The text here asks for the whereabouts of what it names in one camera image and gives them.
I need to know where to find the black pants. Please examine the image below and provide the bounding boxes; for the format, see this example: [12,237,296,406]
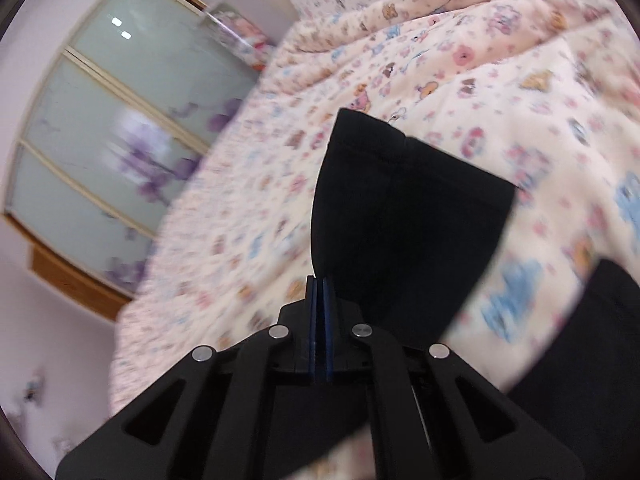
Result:
[311,110,639,479]

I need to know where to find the glass sliding wardrobe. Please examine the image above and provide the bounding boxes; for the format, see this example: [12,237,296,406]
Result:
[3,0,258,320]

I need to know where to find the floral bed sheet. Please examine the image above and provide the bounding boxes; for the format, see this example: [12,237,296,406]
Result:
[106,0,640,480]

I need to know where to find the clear toy container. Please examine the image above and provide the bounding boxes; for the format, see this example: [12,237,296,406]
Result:
[201,2,276,72]

